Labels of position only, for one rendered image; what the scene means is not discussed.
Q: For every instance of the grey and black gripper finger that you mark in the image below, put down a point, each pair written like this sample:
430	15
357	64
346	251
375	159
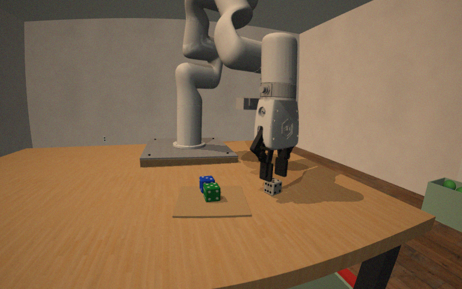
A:
258	148
281	165

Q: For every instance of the tan flat mat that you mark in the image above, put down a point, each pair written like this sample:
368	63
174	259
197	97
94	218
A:
191	203

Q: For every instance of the green die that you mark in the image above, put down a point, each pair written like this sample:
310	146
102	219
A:
211	192

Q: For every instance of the blue die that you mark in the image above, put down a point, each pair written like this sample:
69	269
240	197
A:
205	180

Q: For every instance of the white die with black pips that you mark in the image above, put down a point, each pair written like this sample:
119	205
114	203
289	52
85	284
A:
274	187

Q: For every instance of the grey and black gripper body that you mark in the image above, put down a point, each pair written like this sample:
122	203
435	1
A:
280	122

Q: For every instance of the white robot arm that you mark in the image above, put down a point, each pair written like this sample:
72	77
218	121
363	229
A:
276	61

